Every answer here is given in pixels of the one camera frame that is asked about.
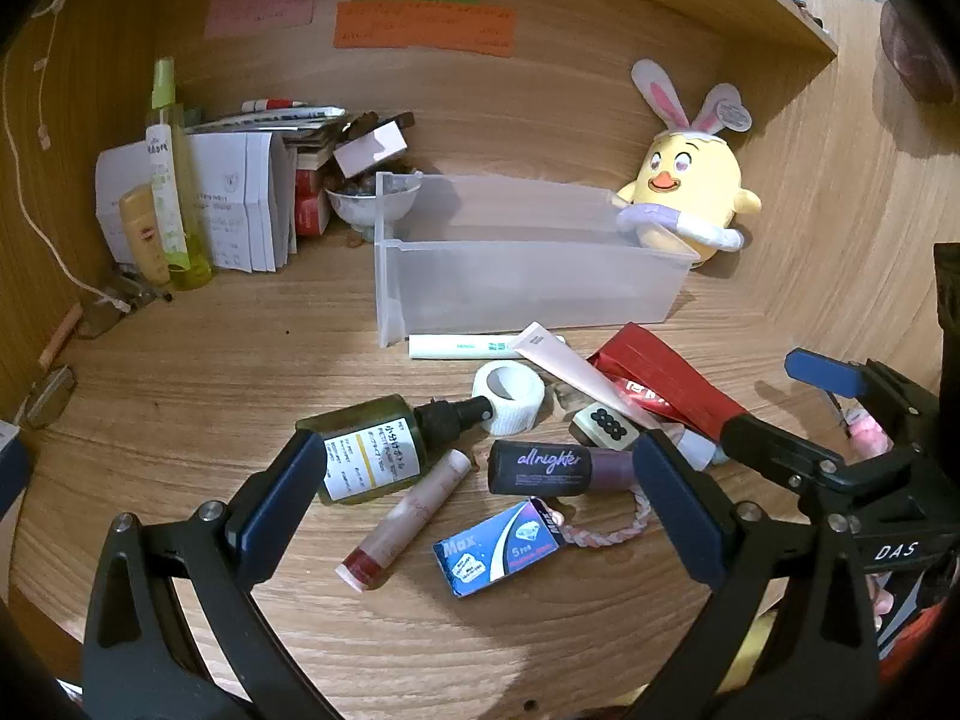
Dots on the small white pink box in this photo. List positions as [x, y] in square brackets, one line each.
[371, 150]

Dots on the white folded paper sheets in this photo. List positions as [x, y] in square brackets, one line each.
[232, 195]

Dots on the white bandage tape roll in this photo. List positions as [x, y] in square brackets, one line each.
[525, 405]

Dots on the yellow chick plush toy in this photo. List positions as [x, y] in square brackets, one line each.
[690, 180]

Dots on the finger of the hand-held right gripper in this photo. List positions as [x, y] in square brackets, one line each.
[765, 442]
[825, 375]

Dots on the eyeglasses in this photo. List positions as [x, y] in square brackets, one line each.
[101, 319]

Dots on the red white marker pen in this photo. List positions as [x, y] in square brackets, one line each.
[274, 103]

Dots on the stack of papers and booklets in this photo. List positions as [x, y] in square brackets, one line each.
[262, 120]

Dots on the pink paper note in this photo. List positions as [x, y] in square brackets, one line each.
[259, 4]

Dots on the dark brown round object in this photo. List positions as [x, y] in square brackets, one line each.
[919, 52]

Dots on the clear plastic storage bin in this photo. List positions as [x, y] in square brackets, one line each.
[525, 292]

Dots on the dark green spray bottle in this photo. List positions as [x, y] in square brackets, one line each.
[382, 450]

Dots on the pale pink cosmetic tube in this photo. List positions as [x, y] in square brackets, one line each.
[570, 375]

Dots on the yellow cloth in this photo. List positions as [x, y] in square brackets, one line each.
[750, 652]

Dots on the dark blue box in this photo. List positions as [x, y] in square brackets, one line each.
[11, 465]

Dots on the white green slim tube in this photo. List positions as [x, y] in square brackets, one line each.
[450, 346]

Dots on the wooden stick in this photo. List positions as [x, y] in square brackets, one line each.
[60, 334]

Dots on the tall light green spray bottle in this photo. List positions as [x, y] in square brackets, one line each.
[169, 187]

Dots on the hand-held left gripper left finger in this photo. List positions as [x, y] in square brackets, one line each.
[285, 487]

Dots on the yellow squeeze tube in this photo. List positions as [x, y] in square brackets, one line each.
[142, 232]

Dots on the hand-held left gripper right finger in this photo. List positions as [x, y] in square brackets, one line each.
[667, 495]

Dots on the small blue box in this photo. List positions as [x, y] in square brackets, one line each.
[495, 547]

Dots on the small cream dotted case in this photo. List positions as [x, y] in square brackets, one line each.
[604, 426]

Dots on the pink lip gloss tube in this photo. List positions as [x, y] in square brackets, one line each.
[405, 521]

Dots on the red foil packet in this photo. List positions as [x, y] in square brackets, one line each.
[660, 367]

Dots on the person's right hand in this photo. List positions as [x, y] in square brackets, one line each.
[883, 607]

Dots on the purple bottle with black cap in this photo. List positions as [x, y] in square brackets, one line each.
[540, 465]

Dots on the orange paper note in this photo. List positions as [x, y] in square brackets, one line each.
[424, 30]

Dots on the white sachet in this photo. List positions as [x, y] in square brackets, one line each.
[694, 450]

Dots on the clear lens piece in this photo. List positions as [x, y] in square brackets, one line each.
[49, 394]

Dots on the red boxes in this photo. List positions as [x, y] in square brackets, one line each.
[309, 206]

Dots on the white bowl of beads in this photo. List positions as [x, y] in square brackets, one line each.
[367, 211]

